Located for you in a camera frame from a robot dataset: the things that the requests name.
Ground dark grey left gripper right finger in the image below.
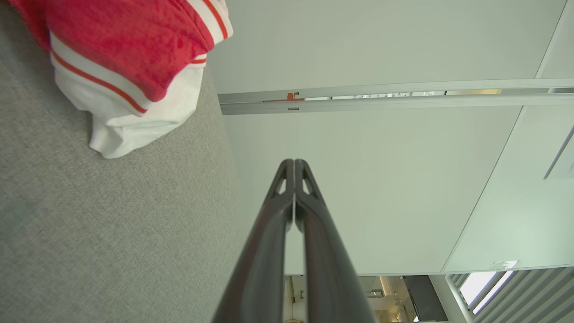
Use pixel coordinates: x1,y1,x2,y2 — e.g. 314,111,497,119
295,159,377,323

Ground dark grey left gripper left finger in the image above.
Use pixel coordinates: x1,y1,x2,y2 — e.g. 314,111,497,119
213,159,295,323

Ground red and white t-shirt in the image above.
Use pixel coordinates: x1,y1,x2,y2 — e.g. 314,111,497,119
9,0,234,159

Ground dark flat screen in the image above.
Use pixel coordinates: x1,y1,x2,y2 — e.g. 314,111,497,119
403,275,449,323

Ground grey fabric sofa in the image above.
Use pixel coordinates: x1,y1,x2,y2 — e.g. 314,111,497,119
0,0,252,323

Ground grey window blinds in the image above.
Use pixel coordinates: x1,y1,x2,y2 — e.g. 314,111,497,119
446,267,574,323

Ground aluminium partition rail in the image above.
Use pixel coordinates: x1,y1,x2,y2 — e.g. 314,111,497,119
218,79,574,116

